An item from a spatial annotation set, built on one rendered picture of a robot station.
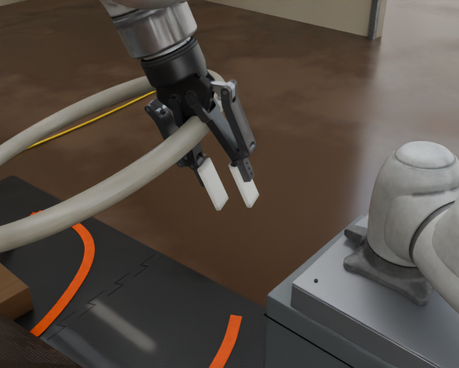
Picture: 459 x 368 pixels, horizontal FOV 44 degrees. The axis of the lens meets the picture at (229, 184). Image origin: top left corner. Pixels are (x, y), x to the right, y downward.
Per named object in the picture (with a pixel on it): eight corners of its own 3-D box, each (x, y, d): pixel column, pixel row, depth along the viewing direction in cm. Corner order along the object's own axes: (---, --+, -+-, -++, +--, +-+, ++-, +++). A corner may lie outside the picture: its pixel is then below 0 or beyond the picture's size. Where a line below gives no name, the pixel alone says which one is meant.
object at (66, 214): (-146, 294, 74) (-161, 277, 73) (30, 130, 115) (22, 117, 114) (185, 209, 58) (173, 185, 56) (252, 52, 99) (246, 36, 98)
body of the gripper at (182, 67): (207, 26, 70) (236, 93, 74) (155, 42, 74) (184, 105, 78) (179, 50, 64) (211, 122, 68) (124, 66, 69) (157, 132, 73)
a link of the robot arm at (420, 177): (416, 209, 124) (436, 120, 111) (471, 263, 110) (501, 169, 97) (349, 226, 119) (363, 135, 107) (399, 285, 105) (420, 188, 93)
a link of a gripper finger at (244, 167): (233, 144, 75) (253, 141, 73) (247, 176, 77) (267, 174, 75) (229, 150, 74) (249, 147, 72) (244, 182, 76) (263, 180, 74)
